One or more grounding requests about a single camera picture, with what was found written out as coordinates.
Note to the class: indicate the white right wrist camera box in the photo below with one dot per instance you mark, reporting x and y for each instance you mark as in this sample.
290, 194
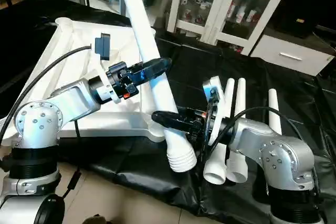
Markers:
215, 103

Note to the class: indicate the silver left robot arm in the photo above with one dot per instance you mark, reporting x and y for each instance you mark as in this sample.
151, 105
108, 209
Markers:
47, 119

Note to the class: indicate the black plastic mat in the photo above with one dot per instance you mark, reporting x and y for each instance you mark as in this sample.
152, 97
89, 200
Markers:
184, 61

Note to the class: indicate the white plastic table top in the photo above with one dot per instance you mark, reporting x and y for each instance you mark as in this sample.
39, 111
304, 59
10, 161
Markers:
73, 38

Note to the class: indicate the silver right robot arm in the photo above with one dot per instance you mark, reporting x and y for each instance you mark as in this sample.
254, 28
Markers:
273, 150

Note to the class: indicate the black low cabinet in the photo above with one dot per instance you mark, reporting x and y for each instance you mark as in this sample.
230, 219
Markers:
310, 3

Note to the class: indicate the white drawer unit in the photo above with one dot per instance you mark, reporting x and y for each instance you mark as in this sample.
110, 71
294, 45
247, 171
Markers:
294, 56

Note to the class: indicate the white glass-door cabinet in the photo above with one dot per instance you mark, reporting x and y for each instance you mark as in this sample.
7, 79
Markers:
222, 9

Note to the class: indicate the white plastic table leg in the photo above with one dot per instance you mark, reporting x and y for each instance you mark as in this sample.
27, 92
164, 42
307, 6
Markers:
239, 169
274, 108
160, 95
215, 171

